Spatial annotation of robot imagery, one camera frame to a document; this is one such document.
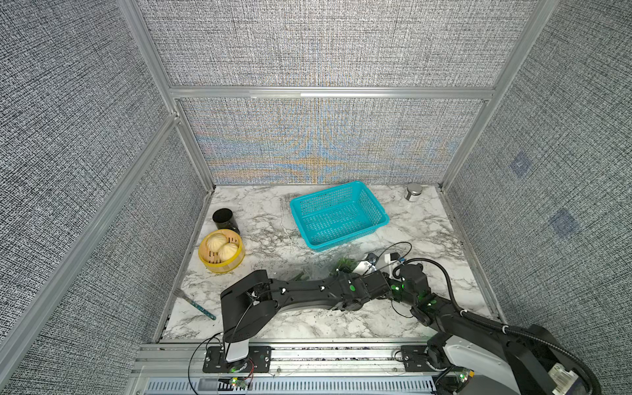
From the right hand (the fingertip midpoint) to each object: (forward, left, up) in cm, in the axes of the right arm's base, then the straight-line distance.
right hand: (361, 273), depth 82 cm
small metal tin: (+41, -29, -5) cm, 50 cm away
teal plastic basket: (+31, +5, -10) cm, 33 cm away
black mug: (+22, +51, 0) cm, 56 cm away
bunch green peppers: (+1, +20, -7) cm, 22 cm away
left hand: (-1, +1, 0) cm, 2 cm away
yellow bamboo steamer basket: (+8, +55, -6) cm, 56 cm away
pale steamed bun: (+14, +53, -3) cm, 55 cm away
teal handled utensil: (-3, +64, -9) cm, 65 cm away
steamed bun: (+9, +48, -2) cm, 49 cm away
